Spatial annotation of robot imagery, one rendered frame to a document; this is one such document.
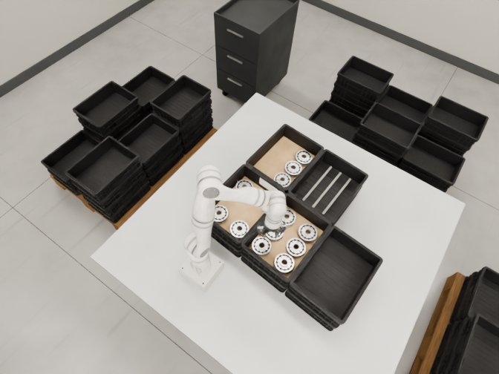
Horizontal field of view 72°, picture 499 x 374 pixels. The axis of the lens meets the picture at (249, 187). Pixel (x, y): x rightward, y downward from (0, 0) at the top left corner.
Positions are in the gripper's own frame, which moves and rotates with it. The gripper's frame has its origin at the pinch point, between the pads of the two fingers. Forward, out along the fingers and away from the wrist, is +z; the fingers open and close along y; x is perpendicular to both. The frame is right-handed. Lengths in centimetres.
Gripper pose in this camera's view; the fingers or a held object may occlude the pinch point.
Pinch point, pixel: (269, 234)
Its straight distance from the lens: 169.2
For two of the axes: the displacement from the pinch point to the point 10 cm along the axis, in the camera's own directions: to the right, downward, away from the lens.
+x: -1.1, -8.5, 5.1
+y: 9.9, -0.7, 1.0
